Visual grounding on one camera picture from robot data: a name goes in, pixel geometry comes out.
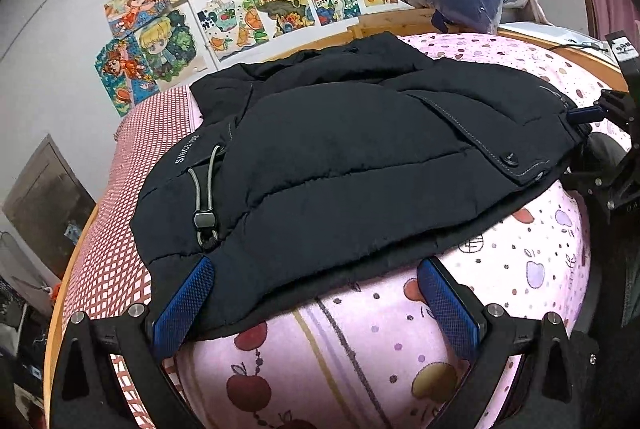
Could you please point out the pink apple-print quilt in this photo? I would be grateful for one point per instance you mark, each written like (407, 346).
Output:
(500, 269)

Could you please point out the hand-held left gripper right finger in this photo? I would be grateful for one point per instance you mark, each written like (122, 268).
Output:
(450, 309)

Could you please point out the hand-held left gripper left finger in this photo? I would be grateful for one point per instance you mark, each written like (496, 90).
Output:
(182, 309)

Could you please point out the wooden bed frame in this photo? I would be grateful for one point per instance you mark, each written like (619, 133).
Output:
(57, 324)

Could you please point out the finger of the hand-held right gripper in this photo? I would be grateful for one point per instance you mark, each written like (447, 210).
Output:
(592, 186)
(587, 115)

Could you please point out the black padded jacket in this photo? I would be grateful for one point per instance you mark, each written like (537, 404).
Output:
(350, 169)

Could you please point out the light blue plastic packet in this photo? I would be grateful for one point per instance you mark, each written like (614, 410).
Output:
(74, 233)

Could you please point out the red checked bed sheet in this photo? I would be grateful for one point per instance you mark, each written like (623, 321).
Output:
(115, 189)

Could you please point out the orange toy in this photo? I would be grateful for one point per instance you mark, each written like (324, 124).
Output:
(52, 289)

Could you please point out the cluttered white desk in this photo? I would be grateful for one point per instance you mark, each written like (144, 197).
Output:
(540, 31)

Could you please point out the dark framed board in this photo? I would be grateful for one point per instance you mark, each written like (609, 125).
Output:
(40, 199)

